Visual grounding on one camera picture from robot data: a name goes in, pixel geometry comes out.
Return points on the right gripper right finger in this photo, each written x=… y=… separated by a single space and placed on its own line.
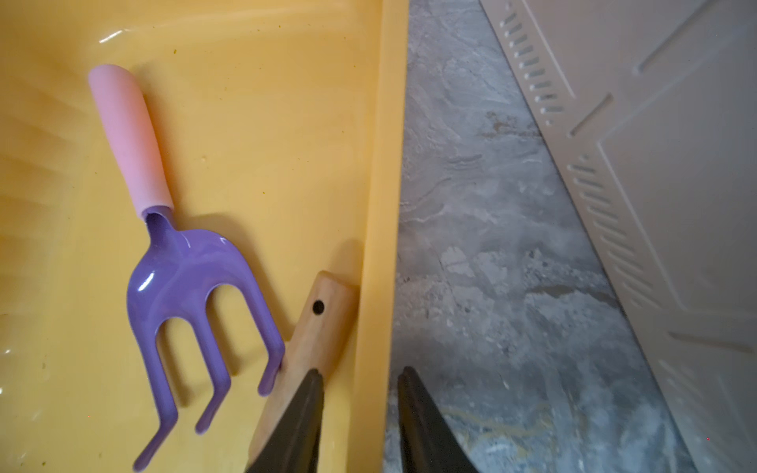
x=427 y=444

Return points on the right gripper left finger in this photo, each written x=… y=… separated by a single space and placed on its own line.
x=293 y=445

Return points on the pink handled garden tool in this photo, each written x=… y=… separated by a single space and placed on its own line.
x=180 y=269

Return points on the yellow storage box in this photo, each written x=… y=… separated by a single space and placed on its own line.
x=280 y=125

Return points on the white desktop file organizer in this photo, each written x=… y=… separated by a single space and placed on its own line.
x=648 y=109

